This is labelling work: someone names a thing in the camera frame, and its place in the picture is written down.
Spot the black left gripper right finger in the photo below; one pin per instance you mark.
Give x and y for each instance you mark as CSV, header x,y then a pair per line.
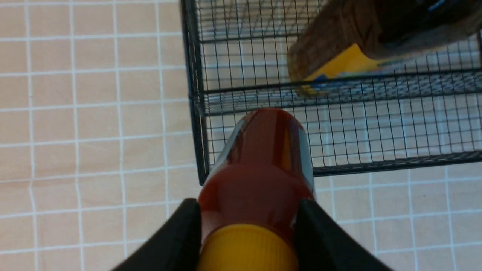
x,y
322,245

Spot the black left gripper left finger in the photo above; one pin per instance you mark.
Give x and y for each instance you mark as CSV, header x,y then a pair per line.
x,y
174,247

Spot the red ketchup bottle yellow cap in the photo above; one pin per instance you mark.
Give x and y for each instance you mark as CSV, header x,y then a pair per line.
x,y
250,199

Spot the yellow seasoning bottle blue label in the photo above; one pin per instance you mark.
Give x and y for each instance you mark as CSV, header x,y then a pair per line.
x,y
354,37

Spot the checkered beige tablecloth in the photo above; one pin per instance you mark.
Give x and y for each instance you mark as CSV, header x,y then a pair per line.
x,y
97,151

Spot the black wire mesh shelf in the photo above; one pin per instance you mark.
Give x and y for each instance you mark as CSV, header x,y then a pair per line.
x,y
422,112

